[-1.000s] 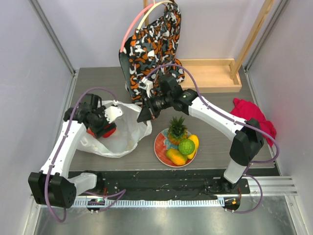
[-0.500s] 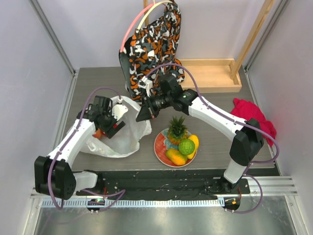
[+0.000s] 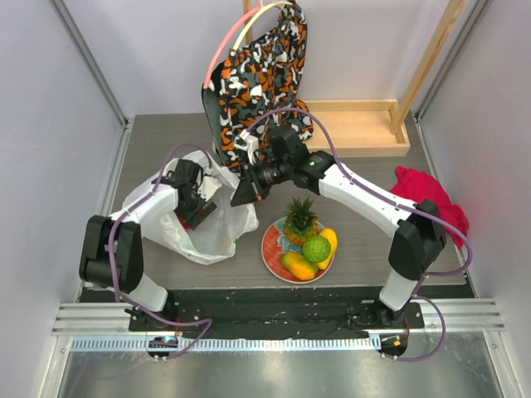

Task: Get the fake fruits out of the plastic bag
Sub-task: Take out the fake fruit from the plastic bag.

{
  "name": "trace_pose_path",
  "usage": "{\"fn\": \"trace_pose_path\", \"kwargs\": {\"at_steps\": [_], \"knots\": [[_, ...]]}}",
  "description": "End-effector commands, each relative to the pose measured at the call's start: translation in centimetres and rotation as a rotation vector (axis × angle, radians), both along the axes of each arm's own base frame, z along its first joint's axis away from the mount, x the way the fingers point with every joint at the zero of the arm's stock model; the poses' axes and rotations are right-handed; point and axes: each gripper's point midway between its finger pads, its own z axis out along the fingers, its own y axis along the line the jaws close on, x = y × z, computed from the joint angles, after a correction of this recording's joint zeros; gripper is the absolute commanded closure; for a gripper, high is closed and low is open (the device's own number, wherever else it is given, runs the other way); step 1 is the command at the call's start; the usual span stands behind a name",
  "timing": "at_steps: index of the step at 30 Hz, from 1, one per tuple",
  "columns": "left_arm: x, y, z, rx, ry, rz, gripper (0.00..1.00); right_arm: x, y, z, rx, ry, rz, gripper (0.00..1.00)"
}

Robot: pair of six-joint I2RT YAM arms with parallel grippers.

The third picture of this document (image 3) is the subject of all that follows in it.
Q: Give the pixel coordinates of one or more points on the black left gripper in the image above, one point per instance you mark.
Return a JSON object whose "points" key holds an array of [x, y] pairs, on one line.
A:
{"points": [[194, 217]]}

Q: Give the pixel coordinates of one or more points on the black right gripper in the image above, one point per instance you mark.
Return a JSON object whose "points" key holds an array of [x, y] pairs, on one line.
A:
{"points": [[253, 186]]}

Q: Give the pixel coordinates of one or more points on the translucent white plastic bag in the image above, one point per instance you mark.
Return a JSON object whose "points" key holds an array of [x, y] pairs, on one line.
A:
{"points": [[152, 206]]}

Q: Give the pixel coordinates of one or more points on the fake pineapple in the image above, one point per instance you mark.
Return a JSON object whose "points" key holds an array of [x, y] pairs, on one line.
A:
{"points": [[301, 222]]}

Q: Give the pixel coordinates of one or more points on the green bumpy fake fruit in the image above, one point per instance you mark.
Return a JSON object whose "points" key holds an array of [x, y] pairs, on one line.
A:
{"points": [[316, 249]]}

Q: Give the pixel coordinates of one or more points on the green yellow fake papaya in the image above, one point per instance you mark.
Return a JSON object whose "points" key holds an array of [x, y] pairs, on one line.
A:
{"points": [[299, 266]]}

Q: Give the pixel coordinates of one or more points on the yellow fake mango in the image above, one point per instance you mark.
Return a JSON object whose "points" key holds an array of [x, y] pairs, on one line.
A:
{"points": [[331, 236]]}

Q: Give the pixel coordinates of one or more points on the red fake pepper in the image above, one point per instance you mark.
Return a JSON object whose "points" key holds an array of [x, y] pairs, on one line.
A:
{"points": [[184, 223]]}

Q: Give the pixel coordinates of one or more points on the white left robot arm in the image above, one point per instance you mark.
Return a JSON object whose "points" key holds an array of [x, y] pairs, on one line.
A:
{"points": [[112, 255]]}

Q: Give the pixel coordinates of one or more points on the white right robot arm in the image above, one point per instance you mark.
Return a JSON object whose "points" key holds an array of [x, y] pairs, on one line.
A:
{"points": [[417, 240]]}

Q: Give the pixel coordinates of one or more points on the red and teal plate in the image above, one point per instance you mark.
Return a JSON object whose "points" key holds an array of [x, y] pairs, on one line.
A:
{"points": [[275, 244]]}

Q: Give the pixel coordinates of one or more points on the wooden clothes rack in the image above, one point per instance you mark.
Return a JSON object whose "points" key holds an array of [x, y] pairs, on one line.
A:
{"points": [[376, 127]]}

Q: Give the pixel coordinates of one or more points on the camouflage patterned garment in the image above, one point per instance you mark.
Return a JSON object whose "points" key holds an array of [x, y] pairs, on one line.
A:
{"points": [[254, 79]]}

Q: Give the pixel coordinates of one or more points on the red cloth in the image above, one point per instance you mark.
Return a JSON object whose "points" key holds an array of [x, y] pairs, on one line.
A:
{"points": [[419, 186]]}

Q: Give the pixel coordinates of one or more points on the pink and cream hanger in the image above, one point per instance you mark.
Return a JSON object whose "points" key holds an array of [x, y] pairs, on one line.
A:
{"points": [[241, 30]]}

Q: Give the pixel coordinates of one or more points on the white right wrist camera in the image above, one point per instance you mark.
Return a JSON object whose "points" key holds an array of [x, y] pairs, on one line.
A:
{"points": [[248, 147]]}

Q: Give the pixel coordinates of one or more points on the white slotted cable duct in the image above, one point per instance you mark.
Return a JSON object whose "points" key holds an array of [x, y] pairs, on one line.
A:
{"points": [[171, 344]]}

